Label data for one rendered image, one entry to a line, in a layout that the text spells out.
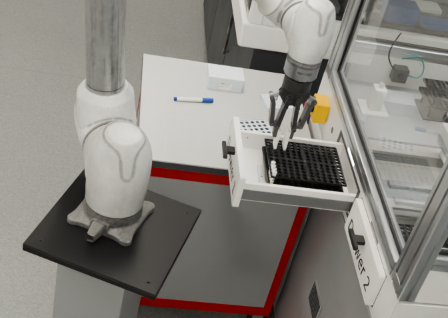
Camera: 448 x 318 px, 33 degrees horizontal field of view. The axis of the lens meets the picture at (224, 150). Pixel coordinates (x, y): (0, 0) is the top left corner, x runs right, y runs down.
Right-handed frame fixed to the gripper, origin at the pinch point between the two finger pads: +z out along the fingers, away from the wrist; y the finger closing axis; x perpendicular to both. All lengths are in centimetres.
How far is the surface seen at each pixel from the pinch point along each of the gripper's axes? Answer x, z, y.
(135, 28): 234, 100, -38
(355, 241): -29.3, 9.1, 17.8
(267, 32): 84, 13, 8
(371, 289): -41.2, 13.3, 20.7
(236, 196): -10.7, 13.8, -10.9
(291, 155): 5.6, 10.2, 5.8
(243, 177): -10.4, 7.3, -10.3
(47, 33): 213, 99, -86
